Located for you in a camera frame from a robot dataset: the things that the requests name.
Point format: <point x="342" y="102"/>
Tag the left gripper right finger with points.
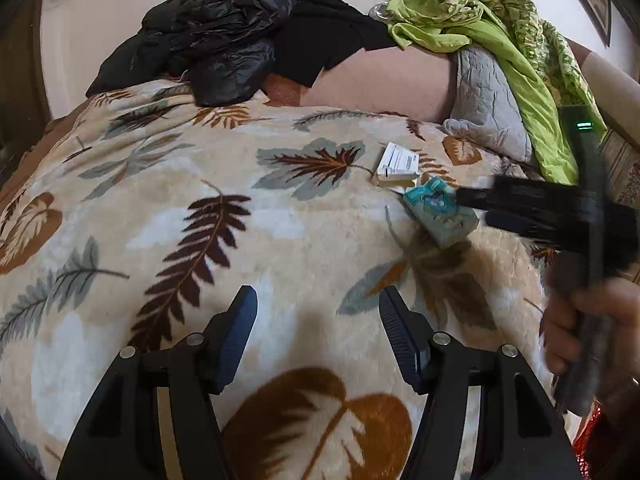
<point x="409" y="335"/>

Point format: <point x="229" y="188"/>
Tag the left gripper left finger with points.
<point x="228" y="336"/>

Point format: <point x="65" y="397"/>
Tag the teal tissue packet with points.
<point x="435" y="206"/>

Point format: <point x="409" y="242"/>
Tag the white barcode box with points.
<point x="398" y="169"/>

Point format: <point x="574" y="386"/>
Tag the red plastic mesh basket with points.
<point x="581" y="441"/>

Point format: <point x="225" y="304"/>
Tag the person right hand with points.
<point x="613" y="303"/>

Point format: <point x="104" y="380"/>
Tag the striped brown sofa cushion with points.
<point x="621" y="161"/>

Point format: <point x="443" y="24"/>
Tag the leaf patterned bed blanket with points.
<point x="140" y="215"/>

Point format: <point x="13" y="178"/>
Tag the brown sofa backrest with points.
<point x="616" y="93"/>

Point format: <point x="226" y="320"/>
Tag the grey quilted pillow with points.
<point x="485" y="110"/>

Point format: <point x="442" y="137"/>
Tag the green patterned quilt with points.
<point x="540" y="67"/>

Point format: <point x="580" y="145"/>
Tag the black puffer jacket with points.
<point x="222" y="48"/>

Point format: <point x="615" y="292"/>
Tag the black cloth garment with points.
<point x="320" y="34"/>

